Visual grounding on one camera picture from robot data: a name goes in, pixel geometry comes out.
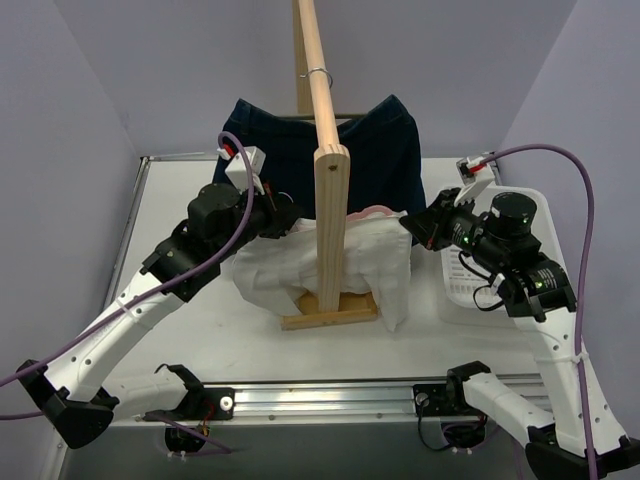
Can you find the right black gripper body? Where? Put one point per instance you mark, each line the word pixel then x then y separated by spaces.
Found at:
pixel 439 218

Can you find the dark hanger with metal hook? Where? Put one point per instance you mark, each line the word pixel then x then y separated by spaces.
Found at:
pixel 314 97

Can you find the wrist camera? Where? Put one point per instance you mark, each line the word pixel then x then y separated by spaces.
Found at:
pixel 476 175
pixel 236 170

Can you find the white pleated skirt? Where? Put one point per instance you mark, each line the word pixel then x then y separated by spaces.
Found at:
pixel 273 274

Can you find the dark blue denim garment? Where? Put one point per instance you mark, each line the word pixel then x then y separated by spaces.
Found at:
pixel 383 145

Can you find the aluminium mounting rail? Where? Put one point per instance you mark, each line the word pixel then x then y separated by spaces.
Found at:
pixel 291 404

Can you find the pink hanger with metal hook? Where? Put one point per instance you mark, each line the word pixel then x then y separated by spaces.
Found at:
pixel 374 211

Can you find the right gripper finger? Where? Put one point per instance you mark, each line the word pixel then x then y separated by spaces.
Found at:
pixel 421 226
pixel 435 209

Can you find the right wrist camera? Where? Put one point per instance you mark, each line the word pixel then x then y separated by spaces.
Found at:
pixel 476 175

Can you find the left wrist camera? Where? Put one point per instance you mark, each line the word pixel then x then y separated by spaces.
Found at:
pixel 236 170

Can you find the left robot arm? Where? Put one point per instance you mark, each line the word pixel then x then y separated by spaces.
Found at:
pixel 75 392

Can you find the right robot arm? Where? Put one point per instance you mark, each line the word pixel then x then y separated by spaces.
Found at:
pixel 579 437

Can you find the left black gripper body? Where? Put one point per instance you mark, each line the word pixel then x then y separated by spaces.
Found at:
pixel 279 219

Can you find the wooden clothes rack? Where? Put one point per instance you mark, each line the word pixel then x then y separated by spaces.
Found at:
pixel 329 305

